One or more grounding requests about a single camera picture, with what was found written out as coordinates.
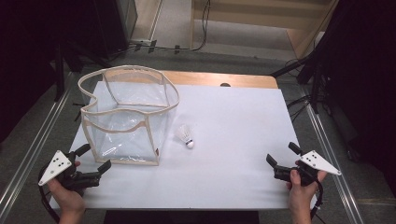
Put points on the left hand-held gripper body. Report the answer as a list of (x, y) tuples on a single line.
[(57, 166)]

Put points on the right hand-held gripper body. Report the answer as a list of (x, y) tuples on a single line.
[(313, 165)]

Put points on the person's right hand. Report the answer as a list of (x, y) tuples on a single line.
[(300, 194)]

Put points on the person's left hand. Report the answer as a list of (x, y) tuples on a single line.
[(67, 199)]

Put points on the clear storage bag beige trim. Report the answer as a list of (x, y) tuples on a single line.
[(124, 146)]

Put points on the white table sheet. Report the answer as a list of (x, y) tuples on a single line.
[(236, 143)]

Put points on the black stand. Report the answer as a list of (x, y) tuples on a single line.
[(316, 81)]

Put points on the wooden table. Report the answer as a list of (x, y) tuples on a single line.
[(252, 81)]

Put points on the white shuttlecock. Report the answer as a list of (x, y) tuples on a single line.
[(186, 137)]

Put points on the dark clothing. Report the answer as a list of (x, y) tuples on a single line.
[(180, 217)]

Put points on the dark curtain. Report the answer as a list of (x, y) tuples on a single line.
[(28, 46), (367, 77)]

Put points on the black cabinet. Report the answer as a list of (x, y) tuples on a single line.
[(115, 25)]

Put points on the metal floor rail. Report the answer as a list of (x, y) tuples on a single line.
[(330, 155), (34, 140)]

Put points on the light wooden frame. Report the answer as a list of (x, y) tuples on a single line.
[(249, 21)]

